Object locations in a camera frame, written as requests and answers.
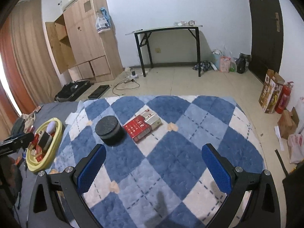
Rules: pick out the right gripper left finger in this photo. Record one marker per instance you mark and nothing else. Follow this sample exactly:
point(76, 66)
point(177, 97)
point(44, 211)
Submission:
point(45, 209)

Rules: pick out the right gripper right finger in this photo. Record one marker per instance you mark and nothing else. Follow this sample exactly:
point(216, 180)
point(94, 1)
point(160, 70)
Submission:
point(262, 209)

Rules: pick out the yellow plastic tray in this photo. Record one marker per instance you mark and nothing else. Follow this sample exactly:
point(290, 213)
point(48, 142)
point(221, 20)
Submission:
point(42, 150)

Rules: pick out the white paper sheet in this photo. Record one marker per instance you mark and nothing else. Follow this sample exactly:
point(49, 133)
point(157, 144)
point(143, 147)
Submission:
point(73, 115)

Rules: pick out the black open case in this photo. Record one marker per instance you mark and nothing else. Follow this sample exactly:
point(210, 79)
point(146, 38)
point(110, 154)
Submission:
point(72, 90)

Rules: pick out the black round foam container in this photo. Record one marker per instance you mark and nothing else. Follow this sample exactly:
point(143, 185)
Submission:
point(110, 130)

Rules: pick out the brown curtain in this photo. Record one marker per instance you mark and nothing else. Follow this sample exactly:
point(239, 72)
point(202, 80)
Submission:
point(30, 73)

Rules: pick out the black keyboard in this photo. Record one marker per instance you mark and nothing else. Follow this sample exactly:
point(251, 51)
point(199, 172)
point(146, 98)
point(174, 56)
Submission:
point(99, 92)

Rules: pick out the blue checkered rug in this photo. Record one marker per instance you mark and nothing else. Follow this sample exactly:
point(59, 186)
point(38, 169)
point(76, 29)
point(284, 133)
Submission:
point(160, 181)

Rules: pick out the red fire extinguisher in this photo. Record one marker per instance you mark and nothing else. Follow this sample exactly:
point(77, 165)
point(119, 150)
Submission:
point(284, 97)

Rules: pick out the red white cigarette packs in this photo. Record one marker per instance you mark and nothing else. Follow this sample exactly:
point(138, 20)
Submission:
point(142, 125)

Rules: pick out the wooden wardrobe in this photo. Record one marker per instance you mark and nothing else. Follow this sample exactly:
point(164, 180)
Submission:
point(79, 48)

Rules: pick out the printed cardboard box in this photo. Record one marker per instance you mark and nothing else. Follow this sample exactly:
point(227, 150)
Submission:
point(271, 91)

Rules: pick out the black bag on floor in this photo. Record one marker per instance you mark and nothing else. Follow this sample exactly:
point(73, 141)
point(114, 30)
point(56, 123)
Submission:
point(242, 63)

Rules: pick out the pink snack bag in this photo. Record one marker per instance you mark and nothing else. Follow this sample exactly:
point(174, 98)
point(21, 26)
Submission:
point(224, 65)

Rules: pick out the white plastic bag hanging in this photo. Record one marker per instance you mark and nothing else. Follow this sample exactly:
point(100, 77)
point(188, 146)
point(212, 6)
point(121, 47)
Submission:
point(103, 21)

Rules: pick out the black folding table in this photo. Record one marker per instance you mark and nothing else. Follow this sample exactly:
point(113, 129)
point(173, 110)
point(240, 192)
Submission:
point(168, 46)

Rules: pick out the dark brown door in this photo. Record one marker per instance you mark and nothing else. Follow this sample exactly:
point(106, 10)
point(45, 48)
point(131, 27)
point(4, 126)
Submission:
point(267, 37)

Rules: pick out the power strip with cable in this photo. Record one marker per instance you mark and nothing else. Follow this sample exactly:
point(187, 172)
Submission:
point(130, 79)

